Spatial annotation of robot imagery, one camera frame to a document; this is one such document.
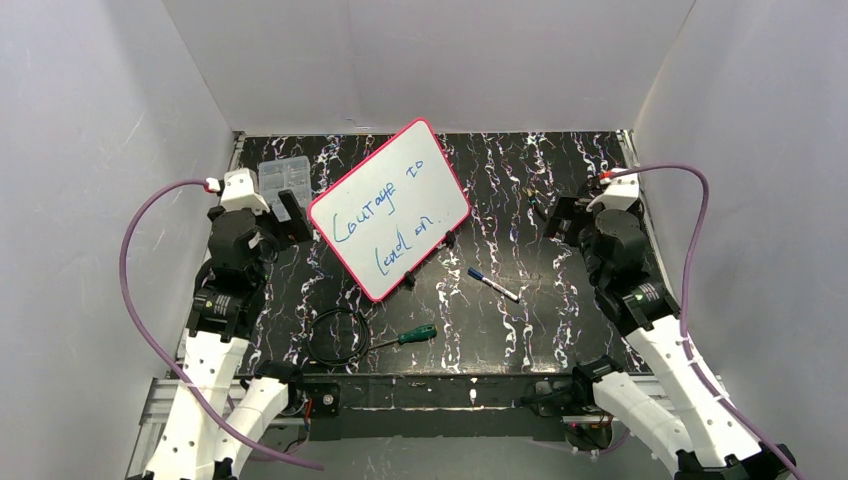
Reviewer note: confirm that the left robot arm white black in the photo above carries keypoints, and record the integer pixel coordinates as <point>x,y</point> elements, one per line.
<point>206,436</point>

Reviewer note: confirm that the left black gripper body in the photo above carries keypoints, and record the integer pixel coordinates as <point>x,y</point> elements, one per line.
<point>279,221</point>

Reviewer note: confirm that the blue marker cap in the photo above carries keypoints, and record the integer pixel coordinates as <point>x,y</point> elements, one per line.
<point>476,274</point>

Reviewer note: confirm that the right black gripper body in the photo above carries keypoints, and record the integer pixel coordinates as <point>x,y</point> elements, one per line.
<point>568,220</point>

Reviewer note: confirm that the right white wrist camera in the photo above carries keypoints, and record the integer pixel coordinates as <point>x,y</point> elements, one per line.
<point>619,190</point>

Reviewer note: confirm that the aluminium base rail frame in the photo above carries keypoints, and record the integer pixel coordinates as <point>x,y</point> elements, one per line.
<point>323,395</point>

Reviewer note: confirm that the green handled screwdriver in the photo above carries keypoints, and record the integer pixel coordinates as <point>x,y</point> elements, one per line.
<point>419,334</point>

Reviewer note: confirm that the clear plastic organizer box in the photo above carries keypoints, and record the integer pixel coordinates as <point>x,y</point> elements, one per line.
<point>285,174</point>

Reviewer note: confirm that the white marker pen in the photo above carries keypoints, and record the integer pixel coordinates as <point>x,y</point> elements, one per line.
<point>501,289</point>

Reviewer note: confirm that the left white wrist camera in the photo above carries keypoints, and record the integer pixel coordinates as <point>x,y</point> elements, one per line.
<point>240,191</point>

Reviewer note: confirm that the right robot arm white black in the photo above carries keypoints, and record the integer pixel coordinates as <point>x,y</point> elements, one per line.
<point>698,438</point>

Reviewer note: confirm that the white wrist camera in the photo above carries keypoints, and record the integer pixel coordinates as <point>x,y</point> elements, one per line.
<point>240,191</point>
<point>619,190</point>

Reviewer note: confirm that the pink framed whiteboard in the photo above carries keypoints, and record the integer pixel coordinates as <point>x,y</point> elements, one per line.
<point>392,210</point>

